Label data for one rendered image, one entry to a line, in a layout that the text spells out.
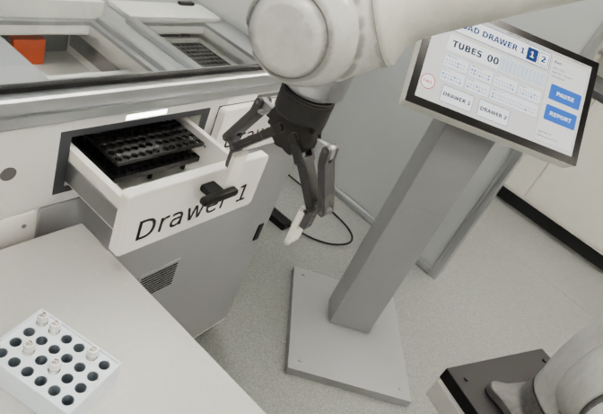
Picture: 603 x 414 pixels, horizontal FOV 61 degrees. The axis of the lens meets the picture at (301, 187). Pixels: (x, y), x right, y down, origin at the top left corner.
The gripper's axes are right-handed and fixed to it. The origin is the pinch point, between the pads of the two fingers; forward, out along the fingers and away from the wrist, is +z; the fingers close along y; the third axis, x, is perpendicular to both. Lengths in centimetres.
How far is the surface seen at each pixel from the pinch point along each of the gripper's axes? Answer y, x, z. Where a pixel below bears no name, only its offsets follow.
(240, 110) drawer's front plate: 22.4, -17.9, -1.2
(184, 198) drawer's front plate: 8.7, 7.1, 2.1
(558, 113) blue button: -20, -98, -14
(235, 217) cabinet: 24, -34, 34
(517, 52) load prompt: -2, -95, -23
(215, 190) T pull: 6.4, 3.4, 0.3
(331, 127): 73, -171, 62
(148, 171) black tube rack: 18.5, 5.5, 4.4
